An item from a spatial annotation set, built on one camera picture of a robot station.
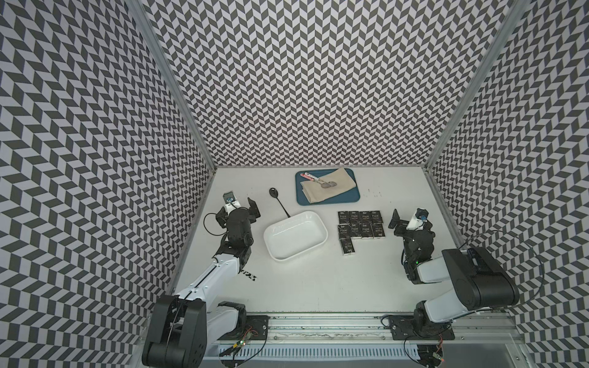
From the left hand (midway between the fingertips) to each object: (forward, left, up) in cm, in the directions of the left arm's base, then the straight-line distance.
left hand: (237, 203), depth 84 cm
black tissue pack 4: (+3, -56, -15) cm, 58 cm away
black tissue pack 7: (-3, -51, -15) cm, 53 cm away
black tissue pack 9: (-10, -42, -15) cm, 46 cm away
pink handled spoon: (+22, -34, -16) cm, 43 cm away
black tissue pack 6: (-3, -46, -15) cm, 49 cm away
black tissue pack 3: (+2, -50, -15) cm, 53 cm away
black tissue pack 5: (-4, -41, -15) cm, 44 cm away
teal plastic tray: (+14, -44, -15) cm, 49 cm away
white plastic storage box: (-7, -21, -14) cm, 26 cm away
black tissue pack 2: (+3, -46, -15) cm, 48 cm away
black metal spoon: (+18, -10, -16) cm, 26 cm away
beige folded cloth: (+19, -29, -17) cm, 39 cm away
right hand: (-1, -65, -7) cm, 66 cm away
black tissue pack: (+4, -42, -16) cm, 45 cm away
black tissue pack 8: (-3, -55, -15) cm, 58 cm away
